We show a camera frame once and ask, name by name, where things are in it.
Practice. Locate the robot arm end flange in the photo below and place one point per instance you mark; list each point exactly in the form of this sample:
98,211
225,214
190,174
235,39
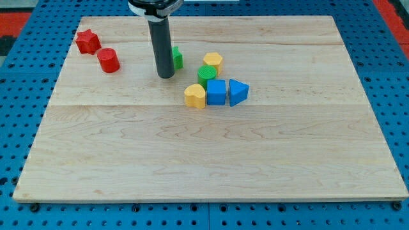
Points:
154,10

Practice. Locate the green star block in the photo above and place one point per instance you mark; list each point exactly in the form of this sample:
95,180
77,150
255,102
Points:
177,58

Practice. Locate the red star block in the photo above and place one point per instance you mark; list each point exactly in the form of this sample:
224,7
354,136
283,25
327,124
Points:
87,42

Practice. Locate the yellow heart block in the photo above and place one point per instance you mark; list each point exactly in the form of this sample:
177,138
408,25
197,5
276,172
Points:
195,96

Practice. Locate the blue cube block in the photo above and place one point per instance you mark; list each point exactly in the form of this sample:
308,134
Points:
216,92

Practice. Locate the blue triangle block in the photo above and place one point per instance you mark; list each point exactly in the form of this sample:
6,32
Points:
238,92

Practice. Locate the green cylinder block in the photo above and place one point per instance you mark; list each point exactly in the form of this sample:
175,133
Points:
206,73

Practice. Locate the wooden board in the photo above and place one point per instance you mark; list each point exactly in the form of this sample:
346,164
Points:
305,133

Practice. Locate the yellow hexagon block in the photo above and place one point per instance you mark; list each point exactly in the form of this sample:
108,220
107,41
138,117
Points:
215,60

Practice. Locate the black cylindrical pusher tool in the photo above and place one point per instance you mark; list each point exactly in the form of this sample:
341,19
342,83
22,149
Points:
162,49

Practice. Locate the red cylinder block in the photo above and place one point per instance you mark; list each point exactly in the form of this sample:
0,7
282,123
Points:
108,60

